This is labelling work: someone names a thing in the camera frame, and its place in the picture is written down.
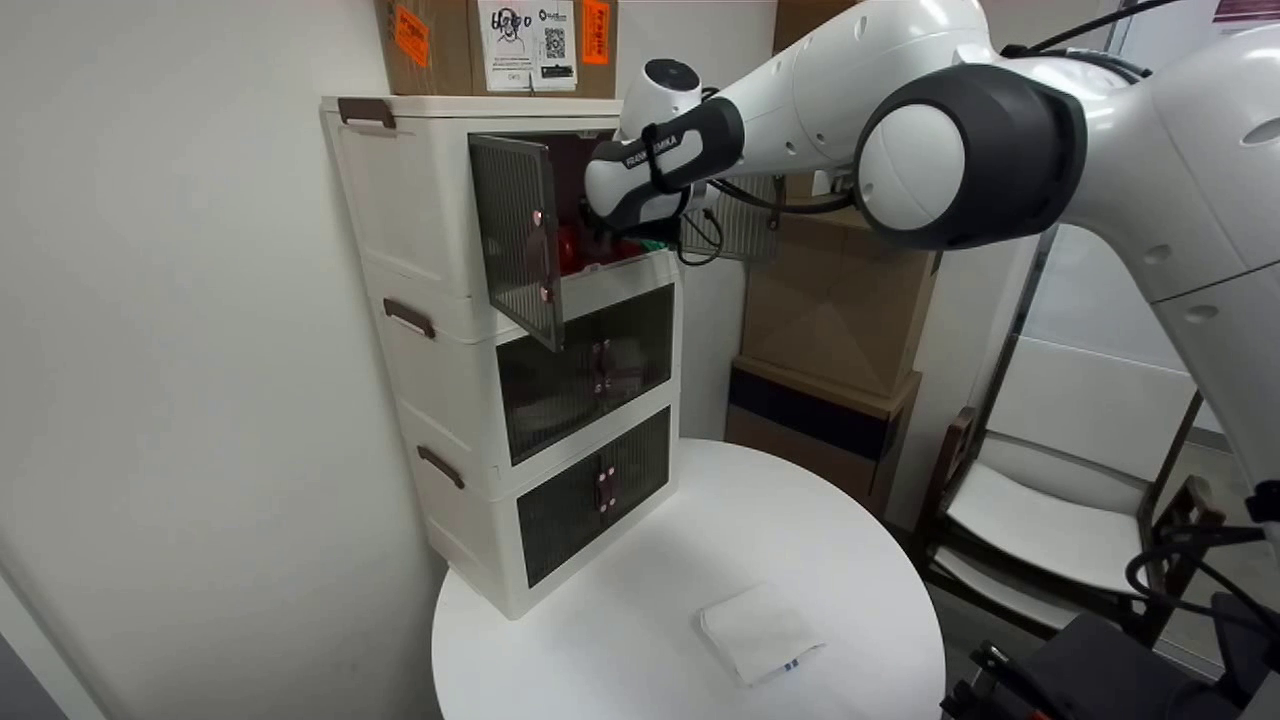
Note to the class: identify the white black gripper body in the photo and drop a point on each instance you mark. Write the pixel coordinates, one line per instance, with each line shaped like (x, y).
(631, 186)

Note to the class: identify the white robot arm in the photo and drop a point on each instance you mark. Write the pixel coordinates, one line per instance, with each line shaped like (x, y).
(953, 143)

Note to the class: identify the red plastic item in cabinet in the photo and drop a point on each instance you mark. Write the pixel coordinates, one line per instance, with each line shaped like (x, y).
(580, 240)

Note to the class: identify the smoked cabinet door panel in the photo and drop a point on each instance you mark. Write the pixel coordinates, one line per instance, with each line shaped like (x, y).
(518, 234)

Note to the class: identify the labelled cardboard box on cabinet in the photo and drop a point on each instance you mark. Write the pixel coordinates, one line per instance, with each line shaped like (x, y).
(497, 47)

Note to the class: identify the white plastic drawer cabinet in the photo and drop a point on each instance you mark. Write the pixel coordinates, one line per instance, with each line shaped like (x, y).
(525, 461)

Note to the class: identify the stacked cardboard boxes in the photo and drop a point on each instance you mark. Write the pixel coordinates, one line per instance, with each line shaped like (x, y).
(824, 364)

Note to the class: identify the white folded cloth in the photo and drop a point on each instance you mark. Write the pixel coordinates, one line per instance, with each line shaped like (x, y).
(757, 635)

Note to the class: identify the black metal stand frame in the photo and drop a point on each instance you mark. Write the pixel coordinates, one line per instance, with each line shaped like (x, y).
(1061, 506)

